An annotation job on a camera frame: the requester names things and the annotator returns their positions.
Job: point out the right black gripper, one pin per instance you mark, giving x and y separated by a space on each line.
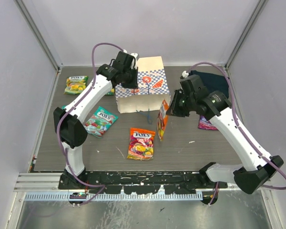
173 109

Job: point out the purple berries candy bag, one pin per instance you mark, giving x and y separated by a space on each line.
205 124

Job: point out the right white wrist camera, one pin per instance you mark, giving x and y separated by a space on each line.
184 75

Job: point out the dark navy folded cloth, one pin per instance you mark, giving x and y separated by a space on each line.
213 82

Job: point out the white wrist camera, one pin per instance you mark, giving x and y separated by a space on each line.
184 75
133 57

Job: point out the blue checkered paper bag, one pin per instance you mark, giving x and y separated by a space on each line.
151 92

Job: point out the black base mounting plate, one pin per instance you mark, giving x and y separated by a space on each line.
138 182

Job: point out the slotted grey cable duct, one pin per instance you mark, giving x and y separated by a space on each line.
73 196

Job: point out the orange Fox's candy bag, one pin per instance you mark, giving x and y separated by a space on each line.
162 120
141 144

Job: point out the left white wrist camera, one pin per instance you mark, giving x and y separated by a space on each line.
133 57

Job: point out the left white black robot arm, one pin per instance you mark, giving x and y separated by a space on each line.
68 122

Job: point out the aluminium front rail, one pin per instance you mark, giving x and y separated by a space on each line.
43 181

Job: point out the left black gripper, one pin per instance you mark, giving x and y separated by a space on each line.
133 84

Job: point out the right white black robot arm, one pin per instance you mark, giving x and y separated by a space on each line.
257 165

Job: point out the green Fox's spring tea candy bag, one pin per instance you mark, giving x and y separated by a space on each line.
75 84

